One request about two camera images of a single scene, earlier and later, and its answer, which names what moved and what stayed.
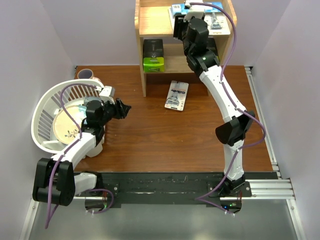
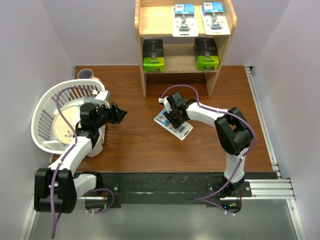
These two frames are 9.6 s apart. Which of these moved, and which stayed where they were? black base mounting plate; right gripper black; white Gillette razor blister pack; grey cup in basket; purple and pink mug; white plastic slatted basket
Moved: right gripper black; white Gillette razor blister pack
Stayed: grey cup in basket; white plastic slatted basket; purple and pink mug; black base mounting plate
